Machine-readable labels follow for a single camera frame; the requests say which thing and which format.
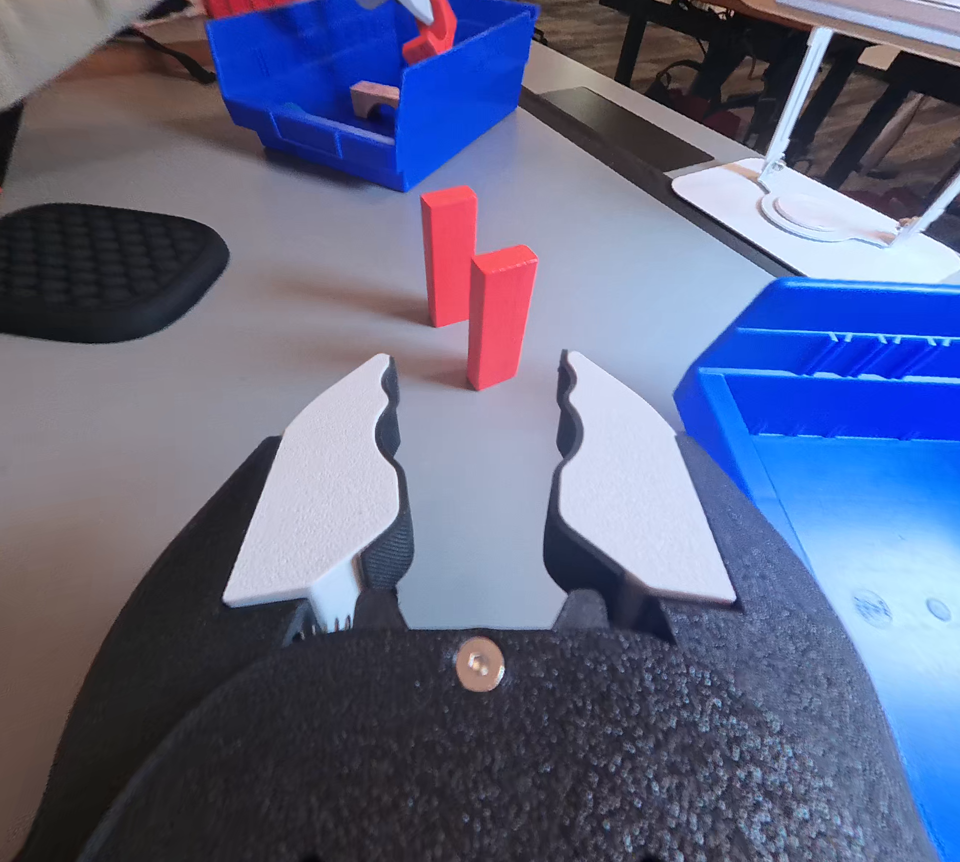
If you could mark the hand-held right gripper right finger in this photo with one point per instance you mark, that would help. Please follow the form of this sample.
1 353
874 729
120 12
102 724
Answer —
638 502

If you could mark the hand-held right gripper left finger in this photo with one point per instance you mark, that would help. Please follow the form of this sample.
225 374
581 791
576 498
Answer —
323 502

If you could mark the red wooden arch block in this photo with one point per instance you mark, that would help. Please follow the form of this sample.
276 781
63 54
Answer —
432 30

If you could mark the pale wooden arch block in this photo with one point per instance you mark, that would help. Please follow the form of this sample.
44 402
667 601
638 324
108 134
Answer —
375 98

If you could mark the blue plastic bin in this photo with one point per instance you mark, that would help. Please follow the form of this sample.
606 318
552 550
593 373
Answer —
840 502
450 98

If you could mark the black wrist rest pad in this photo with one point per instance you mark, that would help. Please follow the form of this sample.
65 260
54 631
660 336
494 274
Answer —
98 270

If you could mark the white document stand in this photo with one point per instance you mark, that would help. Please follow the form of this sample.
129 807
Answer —
810 225

